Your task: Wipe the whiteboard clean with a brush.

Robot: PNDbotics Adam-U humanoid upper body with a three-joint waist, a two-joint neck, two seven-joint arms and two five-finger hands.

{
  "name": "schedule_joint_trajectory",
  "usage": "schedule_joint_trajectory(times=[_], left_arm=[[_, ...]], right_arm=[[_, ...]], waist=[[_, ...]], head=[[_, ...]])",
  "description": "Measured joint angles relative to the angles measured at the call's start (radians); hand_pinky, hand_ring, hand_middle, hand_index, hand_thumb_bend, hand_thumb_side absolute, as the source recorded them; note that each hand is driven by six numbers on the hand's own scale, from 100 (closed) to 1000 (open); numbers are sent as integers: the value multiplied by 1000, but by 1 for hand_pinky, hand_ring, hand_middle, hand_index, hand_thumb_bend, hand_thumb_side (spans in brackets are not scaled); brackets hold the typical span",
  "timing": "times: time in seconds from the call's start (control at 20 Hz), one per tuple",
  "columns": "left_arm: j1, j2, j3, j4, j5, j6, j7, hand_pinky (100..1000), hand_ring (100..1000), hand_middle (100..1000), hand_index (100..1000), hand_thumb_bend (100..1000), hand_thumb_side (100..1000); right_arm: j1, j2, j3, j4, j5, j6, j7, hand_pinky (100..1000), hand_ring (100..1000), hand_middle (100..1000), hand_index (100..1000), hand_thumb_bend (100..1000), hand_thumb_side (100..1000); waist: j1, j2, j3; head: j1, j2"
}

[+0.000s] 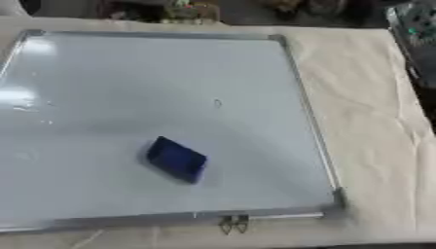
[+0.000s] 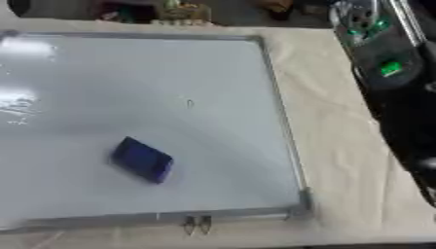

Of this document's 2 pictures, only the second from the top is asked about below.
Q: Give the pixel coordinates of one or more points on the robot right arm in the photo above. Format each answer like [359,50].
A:
[397,97]

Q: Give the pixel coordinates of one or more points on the blue whiteboard eraser brush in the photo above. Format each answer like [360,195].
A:
[141,159]

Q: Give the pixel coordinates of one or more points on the tan cluttered object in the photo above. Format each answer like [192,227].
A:
[181,13]

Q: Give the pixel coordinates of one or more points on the brown object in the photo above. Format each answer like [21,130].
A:
[277,6]

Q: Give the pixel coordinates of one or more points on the black round object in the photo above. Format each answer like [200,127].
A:
[18,7]

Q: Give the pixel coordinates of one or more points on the white whiteboard with silver frame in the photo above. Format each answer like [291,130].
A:
[142,81]

